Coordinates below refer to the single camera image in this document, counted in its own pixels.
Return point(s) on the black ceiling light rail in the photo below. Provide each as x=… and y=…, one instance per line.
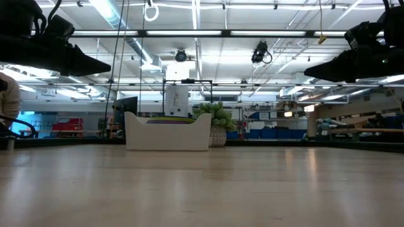
x=142, y=33

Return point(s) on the small metal post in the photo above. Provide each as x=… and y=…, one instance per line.
x=11, y=143

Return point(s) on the person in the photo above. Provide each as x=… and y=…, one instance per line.
x=9, y=97

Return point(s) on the white plastic basket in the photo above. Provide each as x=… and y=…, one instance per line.
x=167, y=137

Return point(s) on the blue box white label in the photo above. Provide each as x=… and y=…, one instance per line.
x=260, y=115

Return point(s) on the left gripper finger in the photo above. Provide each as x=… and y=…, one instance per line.
x=85, y=63

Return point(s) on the white cylindrical tank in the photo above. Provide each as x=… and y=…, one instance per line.
x=176, y=101

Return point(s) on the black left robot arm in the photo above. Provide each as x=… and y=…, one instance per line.
x=15, y=15

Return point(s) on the black computer monitor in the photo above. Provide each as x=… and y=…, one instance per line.
x=126, y=105

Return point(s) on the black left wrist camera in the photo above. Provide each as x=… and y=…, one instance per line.
x=58, y=30

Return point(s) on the pale rolled tube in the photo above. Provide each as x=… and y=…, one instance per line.
x=331, y=121

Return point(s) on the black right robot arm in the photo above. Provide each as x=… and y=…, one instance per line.
x=396, y=25

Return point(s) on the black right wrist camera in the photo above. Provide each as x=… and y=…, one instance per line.
x=363, y=34

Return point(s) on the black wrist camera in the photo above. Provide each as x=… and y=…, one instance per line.
x=363, y=34
x=58, y=30

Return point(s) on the yellow hanging tag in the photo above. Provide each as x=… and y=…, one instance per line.
x=322, y=39

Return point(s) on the black ceiling camera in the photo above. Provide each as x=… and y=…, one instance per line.
x=259, y=52

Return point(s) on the green plant in patterned pot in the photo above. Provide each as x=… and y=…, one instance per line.
x=214, y=113

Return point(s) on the black metal frame stand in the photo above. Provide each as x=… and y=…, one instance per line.
x=188, y=81

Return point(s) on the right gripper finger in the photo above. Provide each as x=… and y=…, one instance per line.
x=337, y=67

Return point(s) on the silver ventilation duct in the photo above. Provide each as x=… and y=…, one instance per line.
x=107, y=11

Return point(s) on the blue storage bin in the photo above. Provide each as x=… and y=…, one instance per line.
x=254, y=134
x=285, y=133
x=269, y=133
x=232, y=135
x=299, y=134

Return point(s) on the round black ceiling device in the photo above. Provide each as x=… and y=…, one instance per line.
x=180, y=55

